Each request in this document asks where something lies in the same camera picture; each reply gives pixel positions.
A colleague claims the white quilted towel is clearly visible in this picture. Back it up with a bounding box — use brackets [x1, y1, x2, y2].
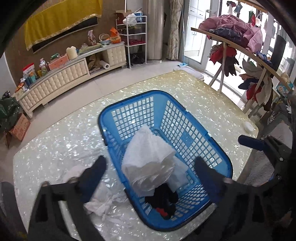
[121, 125, 189, 197]

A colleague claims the white soap bar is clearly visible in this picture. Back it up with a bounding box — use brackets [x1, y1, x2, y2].
[243, 121, 254, 133]

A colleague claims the white ribbed fluffy cloth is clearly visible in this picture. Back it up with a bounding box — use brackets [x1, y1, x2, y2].
[63, 165, 125, 217]

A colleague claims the black clothing in basket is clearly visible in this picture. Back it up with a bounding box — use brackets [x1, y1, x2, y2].
[144, 183, 179, 220]

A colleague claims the wooden clothes rack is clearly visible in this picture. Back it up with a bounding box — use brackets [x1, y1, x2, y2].
[191, 27, 292, 114]

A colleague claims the cardboard box on floor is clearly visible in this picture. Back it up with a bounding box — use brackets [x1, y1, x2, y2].
[4, 113, 31, 148]

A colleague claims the blue plastic laundry basket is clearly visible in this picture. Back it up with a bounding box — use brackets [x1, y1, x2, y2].
[98, 90, 233, 232]

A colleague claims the pink clothes pile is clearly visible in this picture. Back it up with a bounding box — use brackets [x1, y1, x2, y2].
[199, 15, 263, 53]

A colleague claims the cream tufted TV cabinet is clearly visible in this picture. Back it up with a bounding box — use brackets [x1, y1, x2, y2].
[16, 42, 126, 118]

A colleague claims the red white package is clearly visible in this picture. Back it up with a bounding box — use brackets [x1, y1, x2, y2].
[23, 63, 37, 84]

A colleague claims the pink box on cabinet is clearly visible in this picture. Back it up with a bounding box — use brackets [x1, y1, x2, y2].
[48, 54, 69, 70]

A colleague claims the white paper roll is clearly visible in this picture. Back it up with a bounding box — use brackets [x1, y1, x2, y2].
[99, 60, 110, 69]

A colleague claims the patterned curtain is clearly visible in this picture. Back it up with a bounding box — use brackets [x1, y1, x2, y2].
[166, 0, 184, 60]

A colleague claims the white metal shelf rack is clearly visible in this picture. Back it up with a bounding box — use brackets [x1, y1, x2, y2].
[116, 12, 147, 68]

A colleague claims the silver column air conditioner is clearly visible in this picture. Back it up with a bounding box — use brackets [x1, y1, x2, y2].
[143, 0, 165, 63]

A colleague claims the orange snack bag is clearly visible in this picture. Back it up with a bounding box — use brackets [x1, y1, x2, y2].
[110, 27, 121, 44]

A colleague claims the yellow fabric wall hanging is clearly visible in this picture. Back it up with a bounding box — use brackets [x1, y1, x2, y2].
[24, 0, 103, 50]

